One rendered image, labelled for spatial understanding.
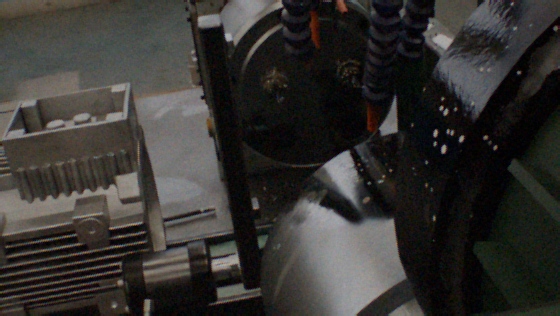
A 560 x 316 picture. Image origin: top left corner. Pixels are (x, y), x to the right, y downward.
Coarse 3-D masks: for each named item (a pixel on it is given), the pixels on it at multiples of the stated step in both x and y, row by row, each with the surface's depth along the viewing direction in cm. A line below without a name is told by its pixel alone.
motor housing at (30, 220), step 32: (0, 160) 72; (0, 192) 70; (96, 192) 70; (32, 224) 68; (64, 224) 67; (128, 224) 68; (160, 224) 85; (32, 256) 69; (64, 256) 68; (96, 256) 69; (0, 288) 69; (32, 288) 70; (64, 288) 70; (96, 288) 70
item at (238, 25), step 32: (256, 0) 97; (352, 0) 97; (256, 32) 93; (320, 32) 94; (352, 32) 95; (256, 64) 94; (288, 64) 95; (320, 64) 96; (352, 64) 94; (256, 96) 96; (288, 96) 97; (320, 96) 98; (352, 96) 99; (256, 128) 98; (288, 128) 99; (320, 128) 100; (352, 128) 100; (288, 160) 102; (320, 160) 103
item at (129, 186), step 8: (144, 136) 82; (120, 176) 69; (128, 176) 69; (136, 176) 69; (120, 184) 69; (128, 184) 69; (136, 184) 69; (120, 192) 68; (128, 192) 68; (136, 192) 68; (120, 200) 68; (128, 200) 69; (136, 200) 69
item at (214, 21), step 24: (216, 24) 55; (216, 48) 56; (216, 72) 57; (216, 96) 57; (216, 120) 58; (240, 144) 60; (240, 168) 61; (240, 192) 62; (240, 216) 63; (240, 240) 64; (240, 264) 65
